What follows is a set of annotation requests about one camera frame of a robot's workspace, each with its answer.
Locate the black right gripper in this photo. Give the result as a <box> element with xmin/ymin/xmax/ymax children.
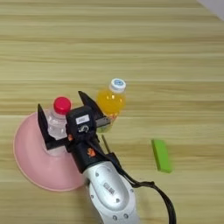
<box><xmin>37</xmin><ymin>90</ymin><xmax>118</xmax><ymax>173</ymax></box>

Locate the clear water bottle red cap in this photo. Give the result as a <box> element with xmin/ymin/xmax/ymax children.
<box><xmin>45</xmin><ymin>95</ymin><xmax>73</xmax><ymax>156</ymax></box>

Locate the orange juice bottle white cap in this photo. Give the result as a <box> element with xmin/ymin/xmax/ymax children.
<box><xmin>95</xmin><ymin>78</ymin><xmax>127</xmax><ymax>134</ymax></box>

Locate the screwdriver with amber black handle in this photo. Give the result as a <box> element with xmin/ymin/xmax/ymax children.
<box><xmin>101</xmin><ymin>134</ymin><xmax>111</xmax><ymax>154</ymax></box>

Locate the small black box white label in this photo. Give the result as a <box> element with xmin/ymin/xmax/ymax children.
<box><xmin>65</xmin><ymin>105</ymin><xmax>97</xmax><ymax>136</ymax></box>

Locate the pink plastic plate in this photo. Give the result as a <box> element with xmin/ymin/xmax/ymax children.
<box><xmin>12</xmin><ymin>111</ymin><xmax>87</xmax><ymax>193</ymax></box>

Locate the green rectangular block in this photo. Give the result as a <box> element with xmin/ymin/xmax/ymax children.
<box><xmin>150</xmin><ymin>138</ymin><xmax>173</xmax><ymax>174</ymax></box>

